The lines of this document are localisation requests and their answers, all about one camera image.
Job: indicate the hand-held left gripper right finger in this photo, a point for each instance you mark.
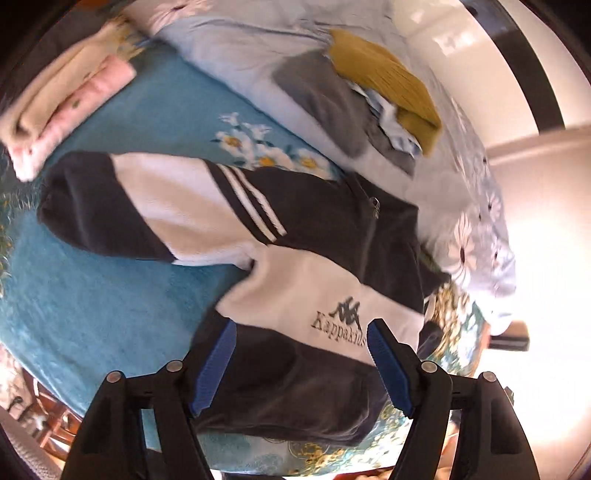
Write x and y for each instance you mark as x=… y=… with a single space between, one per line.
x=390 y=364

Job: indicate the white glossy wardrobe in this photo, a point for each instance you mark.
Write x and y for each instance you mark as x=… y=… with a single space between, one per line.
x=471 y=55

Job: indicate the teal floral blanket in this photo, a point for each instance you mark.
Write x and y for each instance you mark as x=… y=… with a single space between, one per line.
x=92 y=286

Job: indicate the light blue t-shirt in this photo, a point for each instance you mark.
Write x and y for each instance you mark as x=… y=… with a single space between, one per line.
x=392 y=124

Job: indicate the black and white fleece jacket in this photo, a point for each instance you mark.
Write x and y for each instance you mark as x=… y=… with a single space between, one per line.
x=295 y=277

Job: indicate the cream folded cloth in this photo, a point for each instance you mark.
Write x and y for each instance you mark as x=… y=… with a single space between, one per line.
x=51 y=87

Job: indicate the olive knit sweater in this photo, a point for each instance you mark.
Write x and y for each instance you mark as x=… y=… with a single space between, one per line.
x=383 y=74

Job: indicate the grey sweatshirt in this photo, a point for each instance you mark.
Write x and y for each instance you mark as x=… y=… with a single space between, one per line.
x=314 y=87

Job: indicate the pink folded cloth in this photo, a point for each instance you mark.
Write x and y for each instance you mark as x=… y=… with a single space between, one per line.
x=87 y=101

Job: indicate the reddish wooden furniture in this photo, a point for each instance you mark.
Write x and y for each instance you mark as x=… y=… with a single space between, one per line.
x=51 y=424

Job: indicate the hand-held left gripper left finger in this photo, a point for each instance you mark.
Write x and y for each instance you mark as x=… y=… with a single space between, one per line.
x=214 y=364

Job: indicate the light blue floral duvet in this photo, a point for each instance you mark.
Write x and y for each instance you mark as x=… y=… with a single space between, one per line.
x=258 y=50

